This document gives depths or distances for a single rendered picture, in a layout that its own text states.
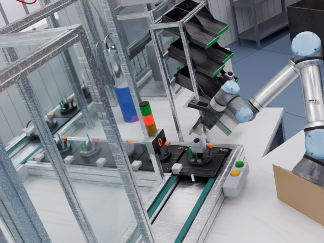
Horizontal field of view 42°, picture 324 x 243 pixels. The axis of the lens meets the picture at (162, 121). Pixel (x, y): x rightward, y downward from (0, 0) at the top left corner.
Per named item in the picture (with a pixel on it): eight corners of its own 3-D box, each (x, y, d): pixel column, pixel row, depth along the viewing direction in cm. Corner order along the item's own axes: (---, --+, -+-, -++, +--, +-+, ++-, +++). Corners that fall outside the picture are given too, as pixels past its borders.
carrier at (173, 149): (187, 148, 242) (182, 129, 236) (170, 174, 224) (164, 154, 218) (151, 146, 254) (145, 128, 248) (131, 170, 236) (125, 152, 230)
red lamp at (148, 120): (156, 120, 202) (154, 111, 200) (151, 125, 198) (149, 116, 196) (147, 119, 205) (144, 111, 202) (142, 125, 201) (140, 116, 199)
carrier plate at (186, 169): (230, 150, 229) (229, 147, 228) (215, 178, 212) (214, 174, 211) (190, 148, 241) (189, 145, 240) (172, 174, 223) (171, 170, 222)
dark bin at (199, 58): (224, 67, 228) (227, 55, 223) (212, 78, 220) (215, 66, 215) (181, 46, 238) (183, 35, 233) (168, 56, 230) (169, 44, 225)
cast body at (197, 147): (206, 148, 223) (203, 137, 220) (203, 153, 220) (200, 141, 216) (191, 147, 227) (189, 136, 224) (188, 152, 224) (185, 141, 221)
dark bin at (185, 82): (229, 93, 235) (232, 83, 230) (218, 105, 227) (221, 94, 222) (187, 72, 246) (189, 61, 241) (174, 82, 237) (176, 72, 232)
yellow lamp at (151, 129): (158, 128, 204) (156, 120, 202) (154, 134, 201) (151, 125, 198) (150, 128, 207) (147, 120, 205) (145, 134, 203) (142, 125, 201)
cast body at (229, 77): (234, 83, 244) (237, 73, 240) (230, 87, 241) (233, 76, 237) (221, 77, 247) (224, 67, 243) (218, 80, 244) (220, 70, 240)
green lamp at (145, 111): (154, 111, 200) (151, 101, 198) (149, 116, 196) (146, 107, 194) (144, 111, 202) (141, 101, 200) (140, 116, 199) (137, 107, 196)
